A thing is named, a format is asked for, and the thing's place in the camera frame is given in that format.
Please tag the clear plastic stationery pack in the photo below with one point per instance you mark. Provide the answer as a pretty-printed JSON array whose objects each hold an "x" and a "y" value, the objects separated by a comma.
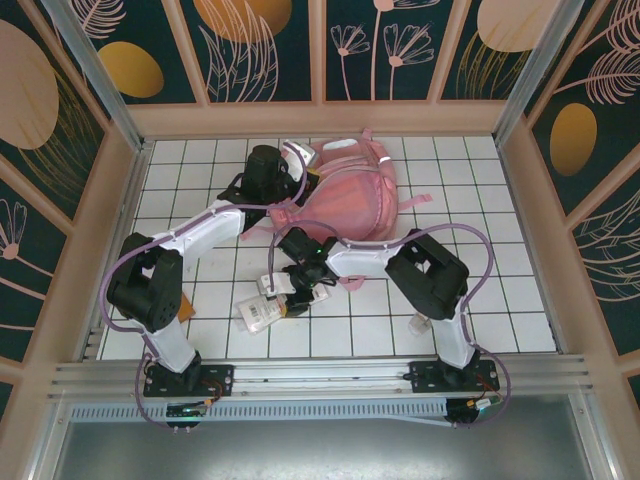
[{"x": 255, "y": 315}]

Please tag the pink backpack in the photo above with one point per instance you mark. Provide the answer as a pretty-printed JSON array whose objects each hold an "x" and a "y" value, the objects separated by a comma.
[{"x": 350, "y": 205}]

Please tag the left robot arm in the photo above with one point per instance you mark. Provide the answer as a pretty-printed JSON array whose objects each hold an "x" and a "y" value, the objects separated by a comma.
[{"x": 150, "y": 295}]

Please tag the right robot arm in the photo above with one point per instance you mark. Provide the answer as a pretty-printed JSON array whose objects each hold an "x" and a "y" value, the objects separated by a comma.
[{"x": 430, "y": 280}]

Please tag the orange card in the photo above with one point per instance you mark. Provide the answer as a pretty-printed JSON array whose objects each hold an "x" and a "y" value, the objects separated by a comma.
[{"x": 185, "y": 309}]

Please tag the small clear plastic box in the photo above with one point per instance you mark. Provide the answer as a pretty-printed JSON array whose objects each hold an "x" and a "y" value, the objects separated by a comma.
[{"x": 419, "y": 326}]

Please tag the grey metal sheet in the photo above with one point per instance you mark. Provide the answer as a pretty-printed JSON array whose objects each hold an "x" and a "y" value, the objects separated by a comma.
[{"x": 320, "y": 450}]

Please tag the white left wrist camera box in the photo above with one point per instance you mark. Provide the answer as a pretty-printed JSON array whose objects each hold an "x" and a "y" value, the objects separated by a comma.
[{"x": 302, "y": 152}]

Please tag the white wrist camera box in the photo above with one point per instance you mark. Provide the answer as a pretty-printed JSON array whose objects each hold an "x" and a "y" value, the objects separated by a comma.
[
  {"x": 272, "y": 284},
  {"x": 302, "y": 152}
]

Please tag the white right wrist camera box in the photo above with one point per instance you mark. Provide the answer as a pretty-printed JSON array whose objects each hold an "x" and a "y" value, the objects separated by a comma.
[{"x": 272, "y": 284}]

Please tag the aluminium mounting rail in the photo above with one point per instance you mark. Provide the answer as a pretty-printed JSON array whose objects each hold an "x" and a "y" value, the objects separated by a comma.
[{"x": 320, "y": 375}]

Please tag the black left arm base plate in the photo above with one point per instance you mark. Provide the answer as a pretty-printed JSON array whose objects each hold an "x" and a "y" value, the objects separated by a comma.
[{"x": 215, "y": 380}]

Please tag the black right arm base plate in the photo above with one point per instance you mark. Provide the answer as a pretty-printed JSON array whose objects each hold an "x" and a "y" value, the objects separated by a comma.
[{"x": 425, "y": 377}]

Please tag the aluminium frame post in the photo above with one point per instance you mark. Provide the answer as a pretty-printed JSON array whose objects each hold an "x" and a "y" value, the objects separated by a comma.
[
  {"x": 95, "y": 70},
  {"x": 537, "y": 67}
]

